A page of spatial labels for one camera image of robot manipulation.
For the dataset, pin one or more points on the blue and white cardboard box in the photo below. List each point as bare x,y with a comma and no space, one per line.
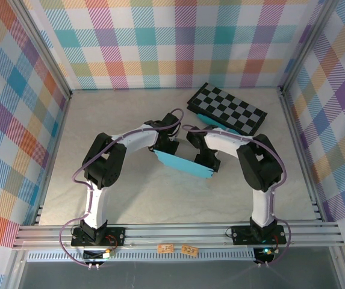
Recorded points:
184,165

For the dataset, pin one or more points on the black and grey checkerboard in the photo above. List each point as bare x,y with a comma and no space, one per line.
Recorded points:
229,108

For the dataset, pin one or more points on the orange tag with white print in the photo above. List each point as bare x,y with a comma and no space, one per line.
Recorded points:
165,249

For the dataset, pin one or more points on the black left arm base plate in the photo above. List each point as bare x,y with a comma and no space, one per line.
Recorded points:
116,233

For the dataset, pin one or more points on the black controller board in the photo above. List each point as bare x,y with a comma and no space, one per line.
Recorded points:
95,255
264,254

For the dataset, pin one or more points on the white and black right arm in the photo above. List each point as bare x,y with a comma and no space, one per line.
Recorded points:
262,204

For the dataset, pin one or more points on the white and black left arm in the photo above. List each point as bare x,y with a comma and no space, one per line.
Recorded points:
97,204

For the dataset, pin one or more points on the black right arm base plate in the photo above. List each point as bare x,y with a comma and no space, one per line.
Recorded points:
241,234

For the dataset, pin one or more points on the aluminium frame post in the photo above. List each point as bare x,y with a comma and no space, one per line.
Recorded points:
307,45
44,51

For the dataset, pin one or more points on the long aluminium base rail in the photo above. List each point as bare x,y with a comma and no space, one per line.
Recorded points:
175,233

